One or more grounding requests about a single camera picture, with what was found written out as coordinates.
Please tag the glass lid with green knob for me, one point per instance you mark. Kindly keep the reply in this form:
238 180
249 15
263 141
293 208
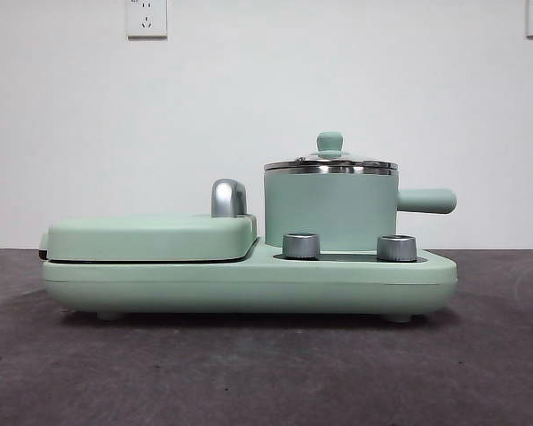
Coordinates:
330 142

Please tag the silver control knob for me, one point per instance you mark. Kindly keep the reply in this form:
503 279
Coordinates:
301 246
396 248

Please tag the mint green breakfast machine base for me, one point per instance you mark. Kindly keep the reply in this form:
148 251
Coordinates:
182 284

